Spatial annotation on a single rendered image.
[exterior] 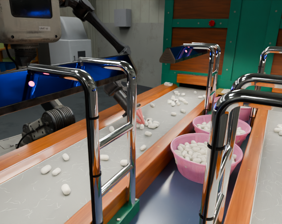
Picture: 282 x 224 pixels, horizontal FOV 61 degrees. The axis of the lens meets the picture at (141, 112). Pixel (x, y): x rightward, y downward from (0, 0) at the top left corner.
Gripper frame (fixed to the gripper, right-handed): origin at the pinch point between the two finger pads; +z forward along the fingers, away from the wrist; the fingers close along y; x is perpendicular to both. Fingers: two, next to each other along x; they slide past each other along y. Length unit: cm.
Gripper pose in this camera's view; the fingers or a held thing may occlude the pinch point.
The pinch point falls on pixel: (143, 123)
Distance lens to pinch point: 117.1
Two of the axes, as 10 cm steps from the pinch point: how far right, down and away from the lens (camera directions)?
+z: 6.5, 7.5, -1.3
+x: -5.9, 6.0, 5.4
